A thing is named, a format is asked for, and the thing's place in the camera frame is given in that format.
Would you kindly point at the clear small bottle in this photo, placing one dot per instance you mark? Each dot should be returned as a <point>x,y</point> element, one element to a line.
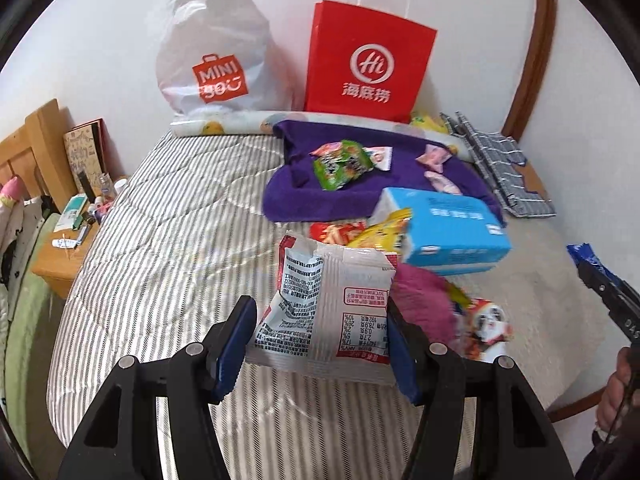
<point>106,186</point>

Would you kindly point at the orange snack packet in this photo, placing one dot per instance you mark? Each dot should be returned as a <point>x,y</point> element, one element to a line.
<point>325,150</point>

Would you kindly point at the green white tube box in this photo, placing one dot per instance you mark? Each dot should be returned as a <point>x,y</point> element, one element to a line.
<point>72,212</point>

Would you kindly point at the white small tube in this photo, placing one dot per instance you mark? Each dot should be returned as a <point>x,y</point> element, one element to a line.
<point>66,243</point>

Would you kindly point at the pale pink peach snack packet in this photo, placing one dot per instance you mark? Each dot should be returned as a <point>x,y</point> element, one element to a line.
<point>434,156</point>

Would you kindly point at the wooden headboard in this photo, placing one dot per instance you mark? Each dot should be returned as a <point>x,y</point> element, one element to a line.
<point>35,150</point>

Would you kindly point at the brown patterned notebook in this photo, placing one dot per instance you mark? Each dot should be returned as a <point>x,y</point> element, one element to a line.
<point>82,155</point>

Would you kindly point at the purple towel covered tray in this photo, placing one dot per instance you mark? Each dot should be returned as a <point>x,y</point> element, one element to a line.
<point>295,195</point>

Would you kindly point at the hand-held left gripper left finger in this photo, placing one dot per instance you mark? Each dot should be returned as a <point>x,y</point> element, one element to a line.
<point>232,355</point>

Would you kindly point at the checked cloth bag with star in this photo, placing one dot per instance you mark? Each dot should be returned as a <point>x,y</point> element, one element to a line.
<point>505,175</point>

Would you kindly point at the yellow chips bag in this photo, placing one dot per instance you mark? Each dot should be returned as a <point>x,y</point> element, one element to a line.
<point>430,124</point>

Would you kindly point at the brown wooden baseboard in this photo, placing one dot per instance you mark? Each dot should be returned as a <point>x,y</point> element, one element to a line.
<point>582,400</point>

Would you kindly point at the yellow green snack packet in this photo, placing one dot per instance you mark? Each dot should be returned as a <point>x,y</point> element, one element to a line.
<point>457,296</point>

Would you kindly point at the magenta snack packet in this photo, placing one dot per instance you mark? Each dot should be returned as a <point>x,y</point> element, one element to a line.
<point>422,305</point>

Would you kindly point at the white plastic shopping bag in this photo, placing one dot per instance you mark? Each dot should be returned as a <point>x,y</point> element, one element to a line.
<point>220,50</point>

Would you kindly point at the wooden nightstand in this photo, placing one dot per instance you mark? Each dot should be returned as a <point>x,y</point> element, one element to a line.
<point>57,265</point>

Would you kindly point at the white pink snack packet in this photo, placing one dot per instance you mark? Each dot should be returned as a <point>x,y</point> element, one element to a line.
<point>381,156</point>

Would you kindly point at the red paper shopping bag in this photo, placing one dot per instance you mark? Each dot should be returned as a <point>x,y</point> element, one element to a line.
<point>370,60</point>

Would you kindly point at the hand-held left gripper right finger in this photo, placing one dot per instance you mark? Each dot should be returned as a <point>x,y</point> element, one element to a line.
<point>402,360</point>

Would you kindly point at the green bedsheet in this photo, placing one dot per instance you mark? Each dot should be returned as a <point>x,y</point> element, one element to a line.
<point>30,350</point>

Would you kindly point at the blue cookie packet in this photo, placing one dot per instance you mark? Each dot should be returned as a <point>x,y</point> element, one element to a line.
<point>587,255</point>

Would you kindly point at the person's right hand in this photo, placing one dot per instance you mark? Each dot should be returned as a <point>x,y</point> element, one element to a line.
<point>617,385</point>

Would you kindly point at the white snack packet red label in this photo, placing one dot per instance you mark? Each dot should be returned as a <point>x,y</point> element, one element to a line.
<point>325,305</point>

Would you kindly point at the blue tissue box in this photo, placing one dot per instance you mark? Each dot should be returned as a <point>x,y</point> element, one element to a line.
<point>450,230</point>

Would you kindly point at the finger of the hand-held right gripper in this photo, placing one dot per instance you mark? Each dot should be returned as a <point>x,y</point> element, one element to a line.
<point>600,285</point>

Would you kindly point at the person's right forearm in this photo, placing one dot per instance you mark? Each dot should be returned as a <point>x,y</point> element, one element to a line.
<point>612,460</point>

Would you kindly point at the panda print snack packet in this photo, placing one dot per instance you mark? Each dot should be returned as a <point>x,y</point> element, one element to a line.
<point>487,330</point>

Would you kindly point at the white black cloth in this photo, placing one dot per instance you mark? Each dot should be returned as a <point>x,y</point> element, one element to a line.
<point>17,250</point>

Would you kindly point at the white cap jar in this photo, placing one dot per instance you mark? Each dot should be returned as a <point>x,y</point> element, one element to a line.
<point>120,185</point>

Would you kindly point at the pink plush toy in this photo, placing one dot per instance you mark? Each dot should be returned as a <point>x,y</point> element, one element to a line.
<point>10,191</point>

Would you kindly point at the wooden door frame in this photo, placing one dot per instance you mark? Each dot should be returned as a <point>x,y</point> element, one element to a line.
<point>537,50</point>

